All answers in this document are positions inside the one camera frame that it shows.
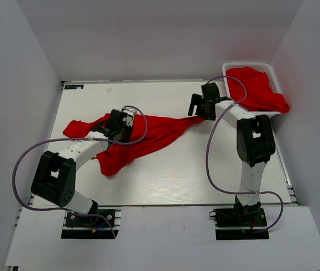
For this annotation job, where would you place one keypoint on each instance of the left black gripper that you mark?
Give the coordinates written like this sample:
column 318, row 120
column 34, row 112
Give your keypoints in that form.
column 130, row 131

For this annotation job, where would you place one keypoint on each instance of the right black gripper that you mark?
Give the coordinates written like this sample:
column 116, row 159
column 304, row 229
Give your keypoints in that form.
column 197, row 100

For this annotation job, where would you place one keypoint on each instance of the red t-shirt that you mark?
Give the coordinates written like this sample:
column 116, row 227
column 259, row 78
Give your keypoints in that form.
column 159, row 133

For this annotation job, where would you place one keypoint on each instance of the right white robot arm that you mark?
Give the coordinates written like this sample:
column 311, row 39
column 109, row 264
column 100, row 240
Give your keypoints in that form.
column 254, row 138

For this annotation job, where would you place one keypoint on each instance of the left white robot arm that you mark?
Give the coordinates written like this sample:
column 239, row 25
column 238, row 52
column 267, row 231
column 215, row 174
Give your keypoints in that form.
column 55, row 177

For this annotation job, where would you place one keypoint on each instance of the red shirts in basket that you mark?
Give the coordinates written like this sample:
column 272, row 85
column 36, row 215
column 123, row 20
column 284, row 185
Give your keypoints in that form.
column 260, row 96

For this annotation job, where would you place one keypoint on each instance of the dark blue label sticker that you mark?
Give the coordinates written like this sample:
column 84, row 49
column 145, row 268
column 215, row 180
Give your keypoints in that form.
column 73, row 87

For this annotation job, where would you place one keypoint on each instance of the white plastic basket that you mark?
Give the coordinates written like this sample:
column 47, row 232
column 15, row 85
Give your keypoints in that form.
column 261, row 67

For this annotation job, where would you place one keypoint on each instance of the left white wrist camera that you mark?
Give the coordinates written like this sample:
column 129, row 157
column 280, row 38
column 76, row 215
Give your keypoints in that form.
column 130, row 115

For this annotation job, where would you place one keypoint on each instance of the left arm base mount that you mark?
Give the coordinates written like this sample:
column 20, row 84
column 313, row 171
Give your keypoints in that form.
column 76, row 227

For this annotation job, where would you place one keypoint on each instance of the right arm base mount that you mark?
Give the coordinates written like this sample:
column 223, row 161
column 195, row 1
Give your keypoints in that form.
column 228, row 227

